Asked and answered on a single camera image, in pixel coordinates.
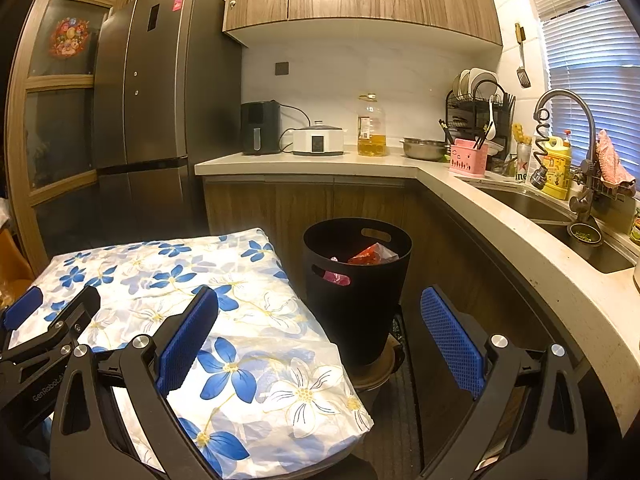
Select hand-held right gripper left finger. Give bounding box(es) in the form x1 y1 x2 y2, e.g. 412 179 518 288
50 285 223 480

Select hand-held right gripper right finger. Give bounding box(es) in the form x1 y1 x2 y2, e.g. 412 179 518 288
419 285 590 480

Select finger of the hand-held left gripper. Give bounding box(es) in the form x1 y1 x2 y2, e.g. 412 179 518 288
0 286 45 333
0 287 102 376

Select black trash bin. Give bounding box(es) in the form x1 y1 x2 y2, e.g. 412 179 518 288
301 217 413 367

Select red and white plastic bag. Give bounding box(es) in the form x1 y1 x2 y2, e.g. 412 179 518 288
347 242 401 266

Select wooden chair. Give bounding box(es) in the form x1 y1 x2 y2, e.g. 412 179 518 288
0 225 36 306

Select blue floral tablecloth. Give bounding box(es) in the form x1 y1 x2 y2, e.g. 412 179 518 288
7 227 376 480

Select round wooden base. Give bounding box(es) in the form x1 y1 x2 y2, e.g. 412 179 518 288
350 335 406 391

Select wooden base cabinets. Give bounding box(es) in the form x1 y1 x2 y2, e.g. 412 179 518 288
202 175 601 411

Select sink strainer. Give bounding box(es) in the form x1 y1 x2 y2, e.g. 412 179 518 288
566 222 603 245

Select steel kitchen sink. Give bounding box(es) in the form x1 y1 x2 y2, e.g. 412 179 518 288
475 185 636 275

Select pink utensil holder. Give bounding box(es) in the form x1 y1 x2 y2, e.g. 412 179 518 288
448 144 488 178

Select silver drink can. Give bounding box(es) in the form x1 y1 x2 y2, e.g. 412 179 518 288
515 142 533 183

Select steel bowl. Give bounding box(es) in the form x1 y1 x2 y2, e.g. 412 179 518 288
400 137 448 162

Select yellow detergent bottle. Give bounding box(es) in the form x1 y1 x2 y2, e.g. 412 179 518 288
542 130 572 201

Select dark steel refrigerator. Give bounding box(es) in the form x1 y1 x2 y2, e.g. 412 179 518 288
92 0 243 233

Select cooking oil bottle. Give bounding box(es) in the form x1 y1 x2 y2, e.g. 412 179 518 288
357 93 389 157

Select wooden glass door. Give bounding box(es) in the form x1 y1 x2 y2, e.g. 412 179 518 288
5 0 143 271

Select black dish rack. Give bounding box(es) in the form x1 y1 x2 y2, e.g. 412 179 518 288
446 68 517 171

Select black air fryer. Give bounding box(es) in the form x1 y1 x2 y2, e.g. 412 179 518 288
241 101 282 156

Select white rice cooker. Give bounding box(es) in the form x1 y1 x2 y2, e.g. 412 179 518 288
292 121 346 157

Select pink dish cloth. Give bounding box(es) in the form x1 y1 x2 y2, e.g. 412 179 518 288
596 129 637 186

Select white plate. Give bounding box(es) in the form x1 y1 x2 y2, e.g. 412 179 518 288
467 68 500 96

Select steel kitchen faucet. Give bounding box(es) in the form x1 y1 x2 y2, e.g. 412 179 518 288
532 89 601 231

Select red door decoration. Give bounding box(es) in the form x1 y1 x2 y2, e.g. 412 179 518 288
50 16 91 57

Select hanging metal spatula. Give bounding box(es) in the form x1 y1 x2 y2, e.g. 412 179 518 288
515 22 532 88

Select white window blinds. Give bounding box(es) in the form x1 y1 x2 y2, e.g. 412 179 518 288
520 0 640 181

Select black power cable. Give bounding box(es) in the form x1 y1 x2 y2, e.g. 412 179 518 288
279 105 313 153

